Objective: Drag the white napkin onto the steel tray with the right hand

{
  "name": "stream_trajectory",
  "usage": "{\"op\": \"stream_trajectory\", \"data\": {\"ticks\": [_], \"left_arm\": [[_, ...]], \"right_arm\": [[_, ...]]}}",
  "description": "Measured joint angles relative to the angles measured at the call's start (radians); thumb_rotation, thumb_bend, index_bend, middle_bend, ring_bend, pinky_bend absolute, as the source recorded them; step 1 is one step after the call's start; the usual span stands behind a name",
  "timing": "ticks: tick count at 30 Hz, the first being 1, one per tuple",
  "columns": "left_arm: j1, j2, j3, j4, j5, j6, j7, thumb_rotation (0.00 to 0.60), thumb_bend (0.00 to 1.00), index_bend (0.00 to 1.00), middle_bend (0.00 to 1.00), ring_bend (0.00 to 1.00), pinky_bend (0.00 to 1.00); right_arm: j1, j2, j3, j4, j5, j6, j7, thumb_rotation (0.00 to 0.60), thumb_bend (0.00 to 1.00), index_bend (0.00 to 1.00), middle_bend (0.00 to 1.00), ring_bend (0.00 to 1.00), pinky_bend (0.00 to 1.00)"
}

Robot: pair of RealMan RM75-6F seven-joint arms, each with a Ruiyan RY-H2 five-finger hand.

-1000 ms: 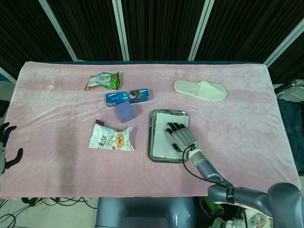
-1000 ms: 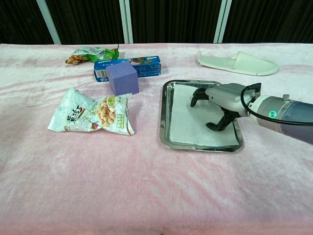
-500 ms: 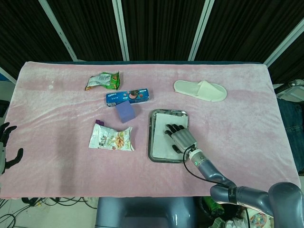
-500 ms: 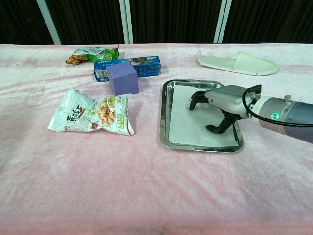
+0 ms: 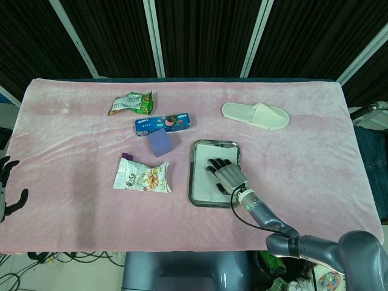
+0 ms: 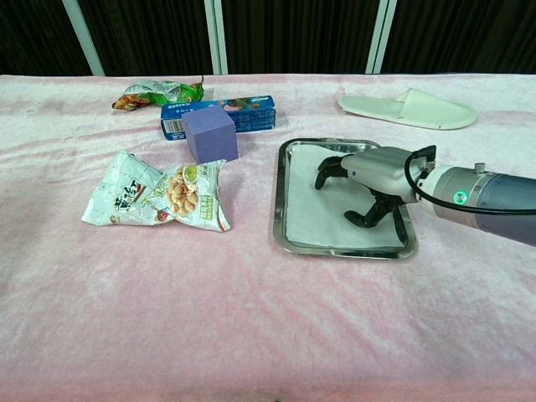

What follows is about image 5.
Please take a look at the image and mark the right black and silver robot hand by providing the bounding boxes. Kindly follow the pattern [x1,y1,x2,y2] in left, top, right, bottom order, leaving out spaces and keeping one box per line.
[205,156,249,197]

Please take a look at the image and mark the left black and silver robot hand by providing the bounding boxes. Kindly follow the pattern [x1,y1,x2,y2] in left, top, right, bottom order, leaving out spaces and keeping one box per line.
[0,156,30,224]

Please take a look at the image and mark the white cloth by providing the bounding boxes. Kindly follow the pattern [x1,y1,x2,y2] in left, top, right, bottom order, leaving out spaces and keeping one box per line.
[193,144,240,202]

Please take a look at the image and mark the metal tray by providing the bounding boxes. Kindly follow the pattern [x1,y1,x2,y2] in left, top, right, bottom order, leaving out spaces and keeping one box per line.
[188,139,244,209]

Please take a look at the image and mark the black box device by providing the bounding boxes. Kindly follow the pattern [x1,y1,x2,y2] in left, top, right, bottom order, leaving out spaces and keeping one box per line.
[0,127,13,151]

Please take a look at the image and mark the white disposable slipper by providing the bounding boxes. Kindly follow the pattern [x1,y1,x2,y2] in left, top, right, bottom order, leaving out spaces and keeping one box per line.
[221,102,291,132]

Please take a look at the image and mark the purple foam cube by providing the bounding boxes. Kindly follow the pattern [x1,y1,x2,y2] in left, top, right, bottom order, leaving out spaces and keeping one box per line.
[147,129,174,158]

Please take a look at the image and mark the blue Oreo cookie box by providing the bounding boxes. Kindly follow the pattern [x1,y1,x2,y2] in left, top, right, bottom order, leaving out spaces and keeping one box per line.
[135,113,192,138]

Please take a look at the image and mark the white peanut snack bag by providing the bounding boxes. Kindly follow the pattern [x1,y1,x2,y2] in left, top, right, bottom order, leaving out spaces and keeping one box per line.
[113,157,173,193]

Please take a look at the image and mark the pink plush tablecloth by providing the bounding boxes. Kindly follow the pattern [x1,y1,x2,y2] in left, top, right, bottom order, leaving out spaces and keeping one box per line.
[0,78,383,255]

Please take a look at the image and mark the black bin with green wrappers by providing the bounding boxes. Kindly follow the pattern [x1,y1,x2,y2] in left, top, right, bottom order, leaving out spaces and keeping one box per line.
[253,250,307,289]

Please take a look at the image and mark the blue-grey robot torso base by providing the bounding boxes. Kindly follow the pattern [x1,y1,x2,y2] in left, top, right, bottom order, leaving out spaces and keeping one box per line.
[121,250,252,291]

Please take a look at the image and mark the green crumpled snack bag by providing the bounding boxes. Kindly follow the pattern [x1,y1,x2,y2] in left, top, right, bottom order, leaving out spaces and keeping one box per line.
[107,90,155,116]

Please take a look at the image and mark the white printed plastic bag pile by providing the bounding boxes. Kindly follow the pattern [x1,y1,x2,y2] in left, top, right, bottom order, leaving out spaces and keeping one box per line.
[269,260,346,291]

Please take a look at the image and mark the blue denim jeans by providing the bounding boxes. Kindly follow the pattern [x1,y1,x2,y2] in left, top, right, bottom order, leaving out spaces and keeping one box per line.
[354,125,388,224]

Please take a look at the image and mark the white box device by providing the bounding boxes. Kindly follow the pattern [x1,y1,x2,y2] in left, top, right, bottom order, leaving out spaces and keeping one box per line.
[353,110,388,131]

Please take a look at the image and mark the black cable on right wrist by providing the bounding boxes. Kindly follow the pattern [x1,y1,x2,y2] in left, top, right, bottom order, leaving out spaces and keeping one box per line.
[230,184,283,234]

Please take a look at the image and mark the white partition frame post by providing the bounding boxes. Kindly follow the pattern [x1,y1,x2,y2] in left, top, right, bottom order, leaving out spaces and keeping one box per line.
[336,27,388,84]
[48,0,99,78]
[0,84,22,107]
[144,0,166,78]
[239,0,273,78]

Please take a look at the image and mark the black floor cable bundle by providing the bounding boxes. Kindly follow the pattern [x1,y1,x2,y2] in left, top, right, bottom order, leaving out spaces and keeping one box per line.
[0,250,125,286]

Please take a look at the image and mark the grey corrugated hose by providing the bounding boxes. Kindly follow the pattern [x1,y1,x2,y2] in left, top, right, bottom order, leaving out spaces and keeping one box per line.
[351,101,388,118]

